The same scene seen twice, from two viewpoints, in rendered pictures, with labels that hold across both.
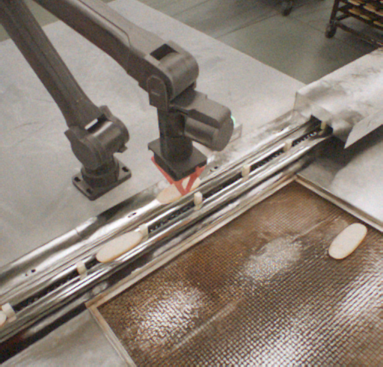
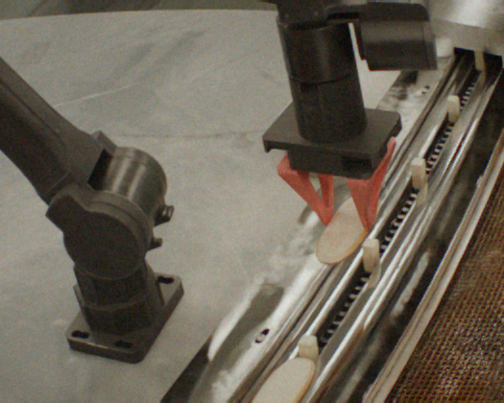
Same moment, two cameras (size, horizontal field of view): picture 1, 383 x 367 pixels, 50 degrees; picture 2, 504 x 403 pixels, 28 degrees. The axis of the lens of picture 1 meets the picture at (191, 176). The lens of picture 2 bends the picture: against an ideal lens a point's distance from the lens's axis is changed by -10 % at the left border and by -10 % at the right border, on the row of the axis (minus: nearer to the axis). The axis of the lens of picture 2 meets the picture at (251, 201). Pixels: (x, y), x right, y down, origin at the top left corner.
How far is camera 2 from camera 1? 0.38 m
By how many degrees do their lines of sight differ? 19
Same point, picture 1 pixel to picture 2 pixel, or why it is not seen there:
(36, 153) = not seen: outside the picture
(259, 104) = not seen: hidden behind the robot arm
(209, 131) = (414, 30)
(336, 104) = (483, 15)
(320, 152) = (502, 107)
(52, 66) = (0, 77)
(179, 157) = (353, 126)
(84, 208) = (135, 381)
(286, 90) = not seen: hidden behind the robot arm
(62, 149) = (3, 301)
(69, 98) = (42, 129)
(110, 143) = (146, 201)
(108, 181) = (151, 308)
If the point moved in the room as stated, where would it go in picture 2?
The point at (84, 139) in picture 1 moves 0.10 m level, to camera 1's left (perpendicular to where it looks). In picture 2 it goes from (97, 205) to (0, 246)
